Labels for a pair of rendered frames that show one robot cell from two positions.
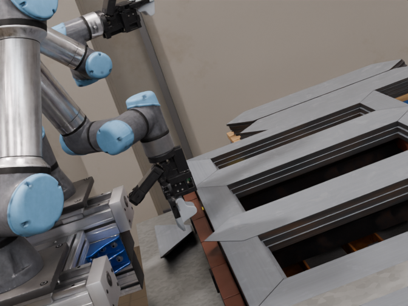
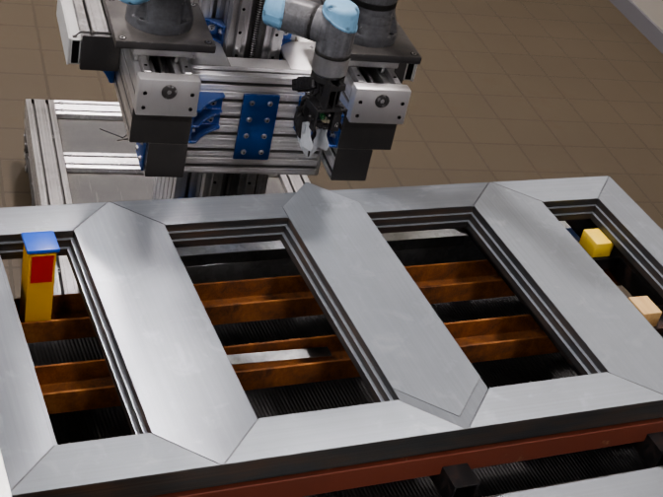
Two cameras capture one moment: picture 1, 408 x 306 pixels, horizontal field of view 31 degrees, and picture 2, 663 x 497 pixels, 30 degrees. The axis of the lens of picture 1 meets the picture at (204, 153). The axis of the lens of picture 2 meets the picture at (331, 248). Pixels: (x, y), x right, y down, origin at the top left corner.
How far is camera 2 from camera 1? 227 cm
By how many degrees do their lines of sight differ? 59
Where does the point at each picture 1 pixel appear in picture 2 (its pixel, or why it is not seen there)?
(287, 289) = (140, 225)
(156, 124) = (322, 40)
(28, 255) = (154, 15)
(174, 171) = (320, 99)
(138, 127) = (293, 23)
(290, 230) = (298, 247)
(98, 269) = (167, 77)
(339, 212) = (320, 285)
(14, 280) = (131, 18)
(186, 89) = not seen: outside the picture
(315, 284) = (135, 242)
